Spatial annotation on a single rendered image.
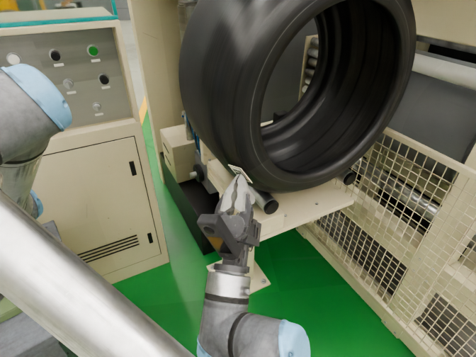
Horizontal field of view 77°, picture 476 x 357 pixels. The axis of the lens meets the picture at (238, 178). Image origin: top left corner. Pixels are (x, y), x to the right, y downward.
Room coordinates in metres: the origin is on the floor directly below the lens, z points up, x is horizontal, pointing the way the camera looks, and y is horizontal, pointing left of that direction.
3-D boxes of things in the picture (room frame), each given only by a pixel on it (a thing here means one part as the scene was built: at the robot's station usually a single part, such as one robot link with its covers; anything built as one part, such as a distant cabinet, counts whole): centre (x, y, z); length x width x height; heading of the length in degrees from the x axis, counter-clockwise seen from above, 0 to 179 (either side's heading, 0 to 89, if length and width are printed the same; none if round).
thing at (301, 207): (0.83, -0.13, 0.80); 0.37 x 0.36 x 0.02; 117
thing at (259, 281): (1.04, 0.00, 0.01); 0.27 x 0.27 x 0.02; 27
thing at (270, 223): (0.76, -0.01, 0.84); 0.36 x 0.09 x 0.06; 27
